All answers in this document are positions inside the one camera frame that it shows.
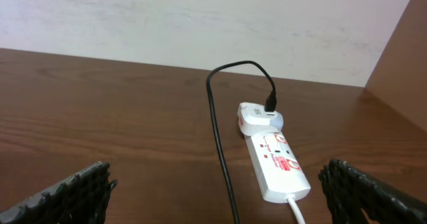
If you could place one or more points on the white power strip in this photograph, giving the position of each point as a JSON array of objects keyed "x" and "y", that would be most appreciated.
[{"x": 279, "y": 174}]

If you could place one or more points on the white USB charger adapter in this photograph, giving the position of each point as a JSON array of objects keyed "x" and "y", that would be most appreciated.
[{"x": 253, "y": 119}]

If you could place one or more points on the brown cardboard side panel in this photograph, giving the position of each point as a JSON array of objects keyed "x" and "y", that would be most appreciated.
[{"x": 399, "y": 77}]

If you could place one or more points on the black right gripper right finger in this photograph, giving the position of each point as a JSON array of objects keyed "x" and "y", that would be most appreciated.
[{"x": 353, "y": 196}]

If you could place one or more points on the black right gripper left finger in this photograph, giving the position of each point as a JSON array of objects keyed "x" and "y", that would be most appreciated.
[{"x": 80, "y": 198}]

